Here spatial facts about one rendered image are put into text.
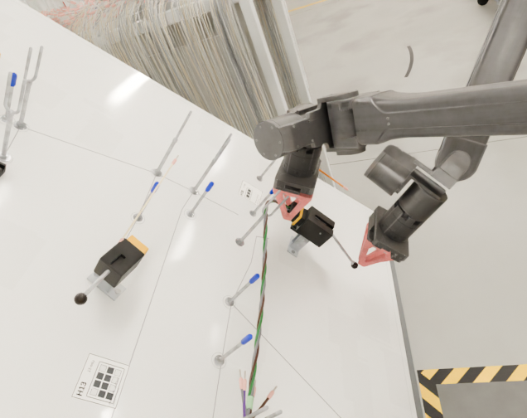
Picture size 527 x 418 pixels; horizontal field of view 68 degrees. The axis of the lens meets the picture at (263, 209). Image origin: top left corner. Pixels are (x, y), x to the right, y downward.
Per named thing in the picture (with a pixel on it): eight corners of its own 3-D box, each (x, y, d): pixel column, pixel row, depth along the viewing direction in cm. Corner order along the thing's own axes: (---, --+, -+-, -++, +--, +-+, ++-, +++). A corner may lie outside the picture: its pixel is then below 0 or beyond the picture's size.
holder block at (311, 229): (319, 248, 72) (332, 235, 70) (295, 230, 72) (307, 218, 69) (321, 233, 76) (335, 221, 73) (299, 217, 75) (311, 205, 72)
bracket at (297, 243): (296, 258, 75) (311, 244, 72) (286, 250, 75) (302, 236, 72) (300, 242, 79) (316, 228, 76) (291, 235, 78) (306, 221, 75)
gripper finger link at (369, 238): (344, 264, 72) (373, 232, 66) (347, 240, 78) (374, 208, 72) (375, 281, 73) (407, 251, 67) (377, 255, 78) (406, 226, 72)
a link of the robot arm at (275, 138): (371, 148, 57) (362, 87, 55) (326, 172, 50) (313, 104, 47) (307, 152, 66) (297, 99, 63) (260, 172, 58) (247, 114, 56)
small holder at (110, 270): (50, 308, 46) (64, 279, 41) (104, 262, 53) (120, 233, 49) (81, 333, 46) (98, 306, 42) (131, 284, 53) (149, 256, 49)
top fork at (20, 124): (21, 119, 60) (38, 41, 51) (30, 128, 60) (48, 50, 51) (9, 123, 58) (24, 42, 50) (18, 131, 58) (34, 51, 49)
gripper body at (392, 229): (369, 245, 66) (396, 217, 61) (371, 211, 73) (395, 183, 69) (402, 264, 66) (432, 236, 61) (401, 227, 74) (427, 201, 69)
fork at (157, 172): (153, 167, 69) (186, 107, 60) (162, 172, 69) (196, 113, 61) (150, 173, 67) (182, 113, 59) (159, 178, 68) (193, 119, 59)
